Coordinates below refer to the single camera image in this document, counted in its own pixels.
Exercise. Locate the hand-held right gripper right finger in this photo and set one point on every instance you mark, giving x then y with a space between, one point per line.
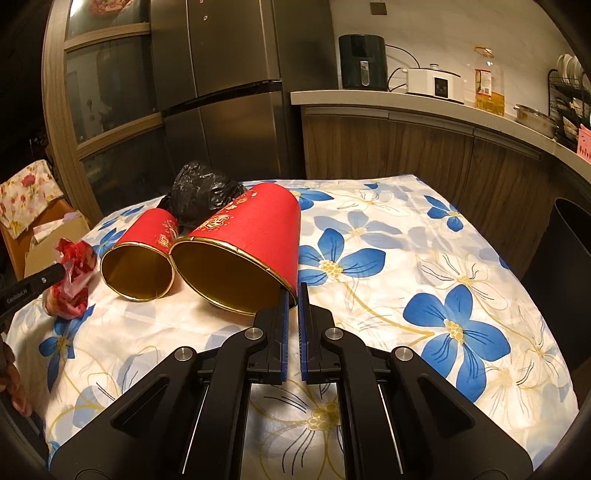
304 341

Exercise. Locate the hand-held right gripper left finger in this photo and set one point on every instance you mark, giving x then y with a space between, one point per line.
282 341

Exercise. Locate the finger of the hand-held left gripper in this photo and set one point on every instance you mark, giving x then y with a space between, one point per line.
27 290

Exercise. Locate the red wrapper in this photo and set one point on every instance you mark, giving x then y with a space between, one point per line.
74 295

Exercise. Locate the large red cylinder box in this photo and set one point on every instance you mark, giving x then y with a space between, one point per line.
258 230

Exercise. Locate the black trash bin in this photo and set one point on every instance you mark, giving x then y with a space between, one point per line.
568 258

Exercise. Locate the person's left hand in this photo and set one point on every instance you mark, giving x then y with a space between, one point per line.
11 374

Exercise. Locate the cardboard box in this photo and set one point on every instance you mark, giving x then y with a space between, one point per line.
41 258

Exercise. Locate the floral chair cover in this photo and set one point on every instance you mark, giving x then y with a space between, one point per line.
27 194

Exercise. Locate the small red cylinder box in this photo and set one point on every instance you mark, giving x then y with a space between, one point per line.
138 230

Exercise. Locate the blue floral tablecloth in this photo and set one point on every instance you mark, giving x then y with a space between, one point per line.
392 230

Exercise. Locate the black plastic bag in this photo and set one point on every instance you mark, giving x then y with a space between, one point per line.
198 189

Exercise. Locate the wooden glass door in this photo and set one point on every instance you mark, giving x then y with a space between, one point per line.
55 92

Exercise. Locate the wooden kitchen cabinets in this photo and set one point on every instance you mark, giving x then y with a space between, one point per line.
392 143

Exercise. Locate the beige kitchen countertop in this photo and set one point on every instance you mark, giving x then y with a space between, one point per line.
369 99

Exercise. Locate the steel refrigerator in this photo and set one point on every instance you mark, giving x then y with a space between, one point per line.
231 69

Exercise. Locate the dark air fryer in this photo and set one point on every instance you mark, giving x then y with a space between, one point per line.
362 62

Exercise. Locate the white rice cooker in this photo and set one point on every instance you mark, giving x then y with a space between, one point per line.
434 85

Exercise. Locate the red door decoration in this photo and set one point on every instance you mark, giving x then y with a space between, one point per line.
104 7

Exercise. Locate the cooking oil bottle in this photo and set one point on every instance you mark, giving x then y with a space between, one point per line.
488 92

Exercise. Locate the steel pot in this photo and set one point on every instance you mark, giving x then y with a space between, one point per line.
535 121

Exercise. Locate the pink plastic basket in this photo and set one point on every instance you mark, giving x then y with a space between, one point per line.
585 145

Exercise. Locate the black dish rack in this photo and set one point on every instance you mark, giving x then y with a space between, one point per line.
568 101

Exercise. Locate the wall switch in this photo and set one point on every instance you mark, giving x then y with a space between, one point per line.
377 7

